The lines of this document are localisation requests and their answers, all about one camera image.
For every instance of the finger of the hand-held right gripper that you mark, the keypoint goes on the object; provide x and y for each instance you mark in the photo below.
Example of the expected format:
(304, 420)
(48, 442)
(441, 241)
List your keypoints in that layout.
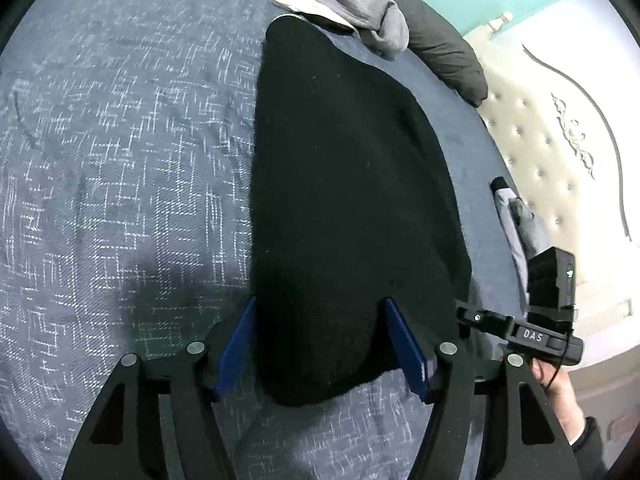
(482, 321)

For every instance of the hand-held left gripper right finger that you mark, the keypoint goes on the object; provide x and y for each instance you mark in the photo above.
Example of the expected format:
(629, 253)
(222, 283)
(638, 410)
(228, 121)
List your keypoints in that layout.
(407, 350)

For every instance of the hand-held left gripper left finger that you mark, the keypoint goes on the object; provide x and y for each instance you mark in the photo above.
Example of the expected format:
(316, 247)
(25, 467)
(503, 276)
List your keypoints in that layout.
(237, 350)

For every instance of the black sweater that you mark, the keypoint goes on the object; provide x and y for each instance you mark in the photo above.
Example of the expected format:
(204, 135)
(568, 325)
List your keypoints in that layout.
(340, 185)

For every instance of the person's right forearm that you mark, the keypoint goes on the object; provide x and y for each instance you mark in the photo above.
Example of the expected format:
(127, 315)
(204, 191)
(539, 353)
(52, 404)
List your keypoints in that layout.
(590, 455)

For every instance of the person's right hand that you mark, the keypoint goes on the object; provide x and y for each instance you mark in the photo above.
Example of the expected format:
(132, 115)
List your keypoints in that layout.
(562, 400)

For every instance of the folded grey garment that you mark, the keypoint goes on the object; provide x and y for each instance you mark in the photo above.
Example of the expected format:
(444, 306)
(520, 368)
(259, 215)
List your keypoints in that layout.
(515, 225)

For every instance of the cream tufted headboard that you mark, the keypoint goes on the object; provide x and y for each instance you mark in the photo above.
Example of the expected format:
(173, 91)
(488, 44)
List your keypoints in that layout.
(550, 150)

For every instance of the dark grey duvet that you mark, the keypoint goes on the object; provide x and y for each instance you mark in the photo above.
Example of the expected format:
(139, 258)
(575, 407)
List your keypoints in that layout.
(450, 55)

